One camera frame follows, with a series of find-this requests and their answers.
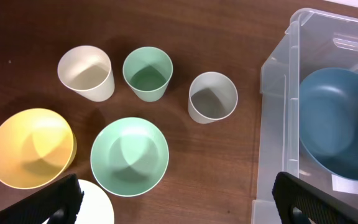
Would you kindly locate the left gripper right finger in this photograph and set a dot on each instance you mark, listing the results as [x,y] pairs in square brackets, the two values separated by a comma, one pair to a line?
[300,202]

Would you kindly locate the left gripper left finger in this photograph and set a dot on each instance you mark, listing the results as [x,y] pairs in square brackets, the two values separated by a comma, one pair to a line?
[59,202]

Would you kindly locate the white bowl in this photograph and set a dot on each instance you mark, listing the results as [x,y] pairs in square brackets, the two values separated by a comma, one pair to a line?
[96,207]

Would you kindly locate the white label in bin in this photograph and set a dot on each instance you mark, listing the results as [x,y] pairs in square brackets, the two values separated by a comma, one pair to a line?
[340,184]

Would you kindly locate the yellow bowl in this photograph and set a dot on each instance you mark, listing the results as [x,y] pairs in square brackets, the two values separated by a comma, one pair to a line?
[36,146]

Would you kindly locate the mint green bowl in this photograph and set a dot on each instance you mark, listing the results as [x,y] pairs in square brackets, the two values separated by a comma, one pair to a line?
[129,157]

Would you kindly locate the dark blue bowl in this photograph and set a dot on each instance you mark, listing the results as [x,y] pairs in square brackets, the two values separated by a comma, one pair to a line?
[329,120]

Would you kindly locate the grey cup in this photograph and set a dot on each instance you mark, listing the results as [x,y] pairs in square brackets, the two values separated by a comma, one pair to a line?
[212,97]

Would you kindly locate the beige cup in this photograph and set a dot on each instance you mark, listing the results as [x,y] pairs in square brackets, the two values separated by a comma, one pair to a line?
[87,70]

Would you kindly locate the clear plastic storage bin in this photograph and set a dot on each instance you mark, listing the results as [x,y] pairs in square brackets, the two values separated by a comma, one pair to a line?
[313,40]

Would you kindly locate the mint green cup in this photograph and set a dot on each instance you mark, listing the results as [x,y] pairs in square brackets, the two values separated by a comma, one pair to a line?
[148,71]

